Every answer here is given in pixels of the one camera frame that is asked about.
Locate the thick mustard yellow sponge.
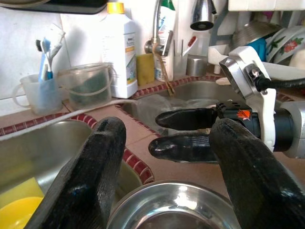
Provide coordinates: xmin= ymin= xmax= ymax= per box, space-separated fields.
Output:
xmin=135 ymin=52 xmax=156 ymax=87

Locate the steel cup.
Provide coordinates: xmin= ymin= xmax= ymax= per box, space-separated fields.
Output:
xmin=186 ymin=55 xmax=208 ymax=77

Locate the red white toothbrush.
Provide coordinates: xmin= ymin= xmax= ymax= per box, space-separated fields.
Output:
xmin=182 ymin=35 xmax=198 ymax=57

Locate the chrome faucet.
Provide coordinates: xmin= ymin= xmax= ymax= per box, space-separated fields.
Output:
xmin=143 ymin=0 xmax=218 ymax=57

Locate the yellow plastic bowl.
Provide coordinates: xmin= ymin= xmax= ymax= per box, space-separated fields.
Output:
xmin=0 ymin=196 xmax=45 ymax=229

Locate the bright yellow flat sponge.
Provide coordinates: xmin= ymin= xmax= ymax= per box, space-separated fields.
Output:
xmin=0 ymin=177 xmax=46 ymax=208

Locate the steel sink basin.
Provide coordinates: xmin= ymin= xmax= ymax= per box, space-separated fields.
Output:
xmin=119 ymin=80 xmax=241 ymax=135
xmin=0 ymin=119 xmax=144 ymax=229

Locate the blue toothbrush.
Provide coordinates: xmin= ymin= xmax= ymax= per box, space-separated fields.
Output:
xmin=41 ymin=39 xmax=54 ymax=81

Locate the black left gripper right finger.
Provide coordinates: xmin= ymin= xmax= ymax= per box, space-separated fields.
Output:
xmin=208 ymin=117 xmax=305 ymax=229

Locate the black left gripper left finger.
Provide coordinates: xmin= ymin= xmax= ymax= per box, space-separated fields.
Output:
xmin=30 ymin=116 xmax=127 ymax=229

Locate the black bristle toothbrush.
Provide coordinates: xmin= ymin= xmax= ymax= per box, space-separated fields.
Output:
xmin=35 ymin=39 xmax=48 ymax=77

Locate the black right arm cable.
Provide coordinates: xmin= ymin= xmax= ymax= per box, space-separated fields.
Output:
xmin=255 ymin=75 xmax=305 ymax=93

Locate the blue plastic item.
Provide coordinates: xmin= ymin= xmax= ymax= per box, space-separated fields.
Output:
xmin=247 ymin=37 xmax=268 ymax=62

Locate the white bottle green cap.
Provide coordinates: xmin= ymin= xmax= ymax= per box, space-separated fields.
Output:
xmin=153 ymin=0 xmax=177 ymax=83

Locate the upturned steel bowl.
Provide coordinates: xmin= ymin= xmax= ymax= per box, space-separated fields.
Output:
xmin=232 ymin=20 xmax=283 ymax=48

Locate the pale spatula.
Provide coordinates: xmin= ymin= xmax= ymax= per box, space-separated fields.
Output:
xmin=215 ymin=77 xmax=231 ymax=86

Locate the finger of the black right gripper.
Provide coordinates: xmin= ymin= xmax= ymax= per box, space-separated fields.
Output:
xmin=155 ymin=107 xmax=219 ymax=131
xmin=148 ymin=133 xmax=220 ymax=165

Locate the clear drinking glass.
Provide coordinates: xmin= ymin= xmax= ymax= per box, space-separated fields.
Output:
xmin=173 ymin=54 xmax=189 ymax=79

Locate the floral ceramic bowl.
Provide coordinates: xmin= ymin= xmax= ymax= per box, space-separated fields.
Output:
xmin=265 ymin=25 xmax=305 ymax=64

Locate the clear plastic handled cup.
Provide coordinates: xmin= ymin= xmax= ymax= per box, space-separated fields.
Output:
xmin=12 ymin=73 xmax=63 ymax=115

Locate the clear tub with green scourer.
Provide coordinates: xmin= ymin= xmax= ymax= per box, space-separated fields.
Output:
xmin=56 ymin=62 xmax=118 ymax=111

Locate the white detergent bottle yellow cap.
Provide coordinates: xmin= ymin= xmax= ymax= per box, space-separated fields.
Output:
xmin=100 ymin=1 xmax=139 ymax=99

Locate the black wall shelf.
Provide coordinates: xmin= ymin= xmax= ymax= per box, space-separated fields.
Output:
xmin=0 ymin=0 xmax=108 ymax=15

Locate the white overhead shelf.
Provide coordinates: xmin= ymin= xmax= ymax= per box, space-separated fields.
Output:
xmin=227 ymin=0 xmax=305 ymax=12

